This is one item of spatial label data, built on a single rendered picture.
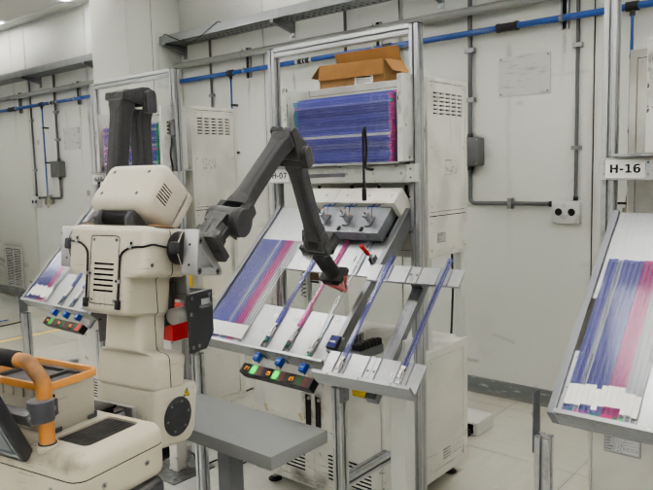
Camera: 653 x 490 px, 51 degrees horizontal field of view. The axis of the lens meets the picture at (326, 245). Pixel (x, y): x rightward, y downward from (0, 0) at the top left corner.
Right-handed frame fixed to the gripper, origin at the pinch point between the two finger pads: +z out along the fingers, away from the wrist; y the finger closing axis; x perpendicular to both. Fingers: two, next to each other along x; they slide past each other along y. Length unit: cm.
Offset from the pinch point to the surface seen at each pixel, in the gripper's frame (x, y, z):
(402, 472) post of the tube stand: 47, -32, 33
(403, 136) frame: -54, -12, -25
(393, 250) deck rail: -21.4, -10.1, 2.0
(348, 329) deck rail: 15.5, -9.9, 1.3
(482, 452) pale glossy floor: -8, -6, 133
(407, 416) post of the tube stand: 33, -34, 20
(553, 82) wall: -188, -9, 53
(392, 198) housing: -38.5, -6.1, -8.0
